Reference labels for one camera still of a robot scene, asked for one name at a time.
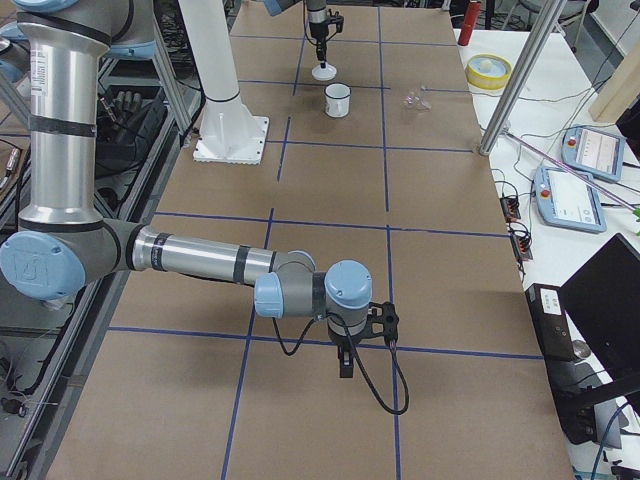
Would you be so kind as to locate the brown paper table cover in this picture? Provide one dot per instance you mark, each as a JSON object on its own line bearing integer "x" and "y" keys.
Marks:
{"x": 190, "y": 384}

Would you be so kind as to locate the near grey teach pendant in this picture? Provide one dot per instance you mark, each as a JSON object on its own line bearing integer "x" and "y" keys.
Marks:
{"x": 564, "y": 201}

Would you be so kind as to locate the white enamel mug blue rim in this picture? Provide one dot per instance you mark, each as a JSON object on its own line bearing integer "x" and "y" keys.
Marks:
{"x": 337, "y": 100}

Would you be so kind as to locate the far grey teach pendant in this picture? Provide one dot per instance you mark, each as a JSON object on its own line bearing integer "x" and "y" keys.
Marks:
{"x": 594, "y": 151}

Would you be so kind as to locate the orange black connector box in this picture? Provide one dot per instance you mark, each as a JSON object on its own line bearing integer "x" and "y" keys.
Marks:
{"x": 510, "y": 208}

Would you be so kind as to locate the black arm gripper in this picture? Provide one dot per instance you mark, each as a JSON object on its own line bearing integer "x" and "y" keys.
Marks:
{"x": 343, "y": 343}

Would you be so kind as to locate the yellow rimmed bowl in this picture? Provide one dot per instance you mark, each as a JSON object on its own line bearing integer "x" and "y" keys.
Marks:
{"x": 488, "y": 72}

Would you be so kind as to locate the clear glass funnel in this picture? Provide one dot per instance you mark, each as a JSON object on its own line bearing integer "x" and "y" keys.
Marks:
{"x": 417, "y": 99}

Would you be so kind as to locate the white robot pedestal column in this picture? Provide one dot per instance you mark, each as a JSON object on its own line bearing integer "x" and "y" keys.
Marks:
{"x": 228, "y": 132}

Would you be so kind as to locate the grey teach pendant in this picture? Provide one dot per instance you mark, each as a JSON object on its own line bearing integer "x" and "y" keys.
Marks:
{"x": 564, "y": 201}
{"x": 594, "y": 151}

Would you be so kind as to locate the aluminium frame post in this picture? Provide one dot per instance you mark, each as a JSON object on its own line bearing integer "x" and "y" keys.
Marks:
{"x": 532, "y": 48}

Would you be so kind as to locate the black box on desk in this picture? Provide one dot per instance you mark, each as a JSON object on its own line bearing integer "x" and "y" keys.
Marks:
{"x": 550, "y": 322}

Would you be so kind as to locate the black laptop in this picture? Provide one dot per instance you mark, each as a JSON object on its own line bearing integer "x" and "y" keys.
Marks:
{"x": 602, "y": 300}

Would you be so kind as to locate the red bottle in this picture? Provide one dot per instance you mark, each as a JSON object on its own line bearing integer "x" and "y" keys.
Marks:
{"x": 469, "y": 21}

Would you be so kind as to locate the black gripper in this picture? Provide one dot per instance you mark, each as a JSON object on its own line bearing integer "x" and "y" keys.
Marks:
{"x": 317, "y": 29}

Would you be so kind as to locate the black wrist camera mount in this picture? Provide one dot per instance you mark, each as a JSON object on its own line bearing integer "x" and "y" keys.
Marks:
{"x": 336, "y": 20}
{"x": 382, "y": 322}

